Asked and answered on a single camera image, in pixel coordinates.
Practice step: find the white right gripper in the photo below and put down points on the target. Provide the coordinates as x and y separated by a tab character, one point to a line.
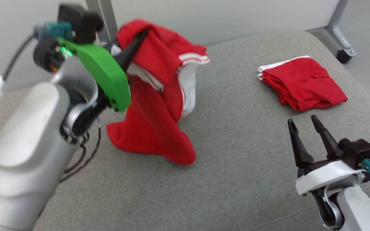
323	178

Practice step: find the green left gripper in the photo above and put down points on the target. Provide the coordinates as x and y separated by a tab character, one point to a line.
108	73

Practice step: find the red shorts with white stripe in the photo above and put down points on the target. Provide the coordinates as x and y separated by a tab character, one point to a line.
303	83

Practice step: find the red and white basketball jersey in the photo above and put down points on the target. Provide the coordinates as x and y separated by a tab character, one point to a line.
153	128

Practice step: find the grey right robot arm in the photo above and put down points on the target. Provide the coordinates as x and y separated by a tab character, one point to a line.
358	208

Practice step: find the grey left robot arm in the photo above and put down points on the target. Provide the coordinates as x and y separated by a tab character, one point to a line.
27	144

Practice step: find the black caster wheel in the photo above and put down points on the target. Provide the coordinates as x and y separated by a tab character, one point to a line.
343	57

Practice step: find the grey metal partition leg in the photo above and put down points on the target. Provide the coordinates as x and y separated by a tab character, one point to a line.
334	22

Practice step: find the grey partition post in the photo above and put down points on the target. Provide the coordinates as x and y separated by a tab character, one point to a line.
109	19
93	4

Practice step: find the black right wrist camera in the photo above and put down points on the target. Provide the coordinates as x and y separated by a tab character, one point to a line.
358	152

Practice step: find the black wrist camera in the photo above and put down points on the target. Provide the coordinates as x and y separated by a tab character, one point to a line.
358	152
79	21

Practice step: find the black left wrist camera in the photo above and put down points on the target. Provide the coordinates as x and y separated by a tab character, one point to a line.
79	21

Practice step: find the teal left camera plug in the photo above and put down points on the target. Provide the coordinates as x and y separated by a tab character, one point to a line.
55	29

